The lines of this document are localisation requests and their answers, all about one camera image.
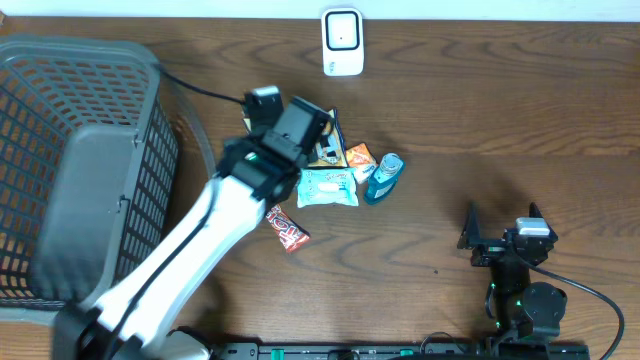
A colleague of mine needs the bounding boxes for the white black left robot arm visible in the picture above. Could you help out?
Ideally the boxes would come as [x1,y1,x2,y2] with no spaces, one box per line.
[51,97,335,359]

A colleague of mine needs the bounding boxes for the white barcode scanner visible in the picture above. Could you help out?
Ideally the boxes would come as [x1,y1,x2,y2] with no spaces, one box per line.
[321,8,365,77]

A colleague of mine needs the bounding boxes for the light blue wet wipes pack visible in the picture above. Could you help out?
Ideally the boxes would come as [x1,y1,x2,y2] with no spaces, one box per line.
[297,168,359,208]

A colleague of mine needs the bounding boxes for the orange white small box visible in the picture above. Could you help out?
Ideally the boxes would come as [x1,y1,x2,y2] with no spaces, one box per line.
[346,143,378,184]

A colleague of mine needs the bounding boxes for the blue mouthwash bottle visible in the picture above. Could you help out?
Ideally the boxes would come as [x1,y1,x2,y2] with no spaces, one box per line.
[364,153,405,205]

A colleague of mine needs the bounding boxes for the yellow red snack bag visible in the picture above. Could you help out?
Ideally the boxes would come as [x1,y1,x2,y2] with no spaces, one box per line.
[308,108,348,168]

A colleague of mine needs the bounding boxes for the red brown candy bar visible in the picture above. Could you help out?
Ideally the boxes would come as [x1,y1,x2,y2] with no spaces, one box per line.
[265,205,311,253]

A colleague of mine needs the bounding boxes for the grey plastic shopping basket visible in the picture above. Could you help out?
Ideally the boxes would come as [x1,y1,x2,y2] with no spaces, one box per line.
[1,35,179,326]

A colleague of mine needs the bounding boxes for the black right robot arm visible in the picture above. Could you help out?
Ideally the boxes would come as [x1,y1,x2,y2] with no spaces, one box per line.
[457,203,567,342]

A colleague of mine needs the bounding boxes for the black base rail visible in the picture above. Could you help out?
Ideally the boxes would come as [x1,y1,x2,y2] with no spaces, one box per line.
[211,342,590,360]

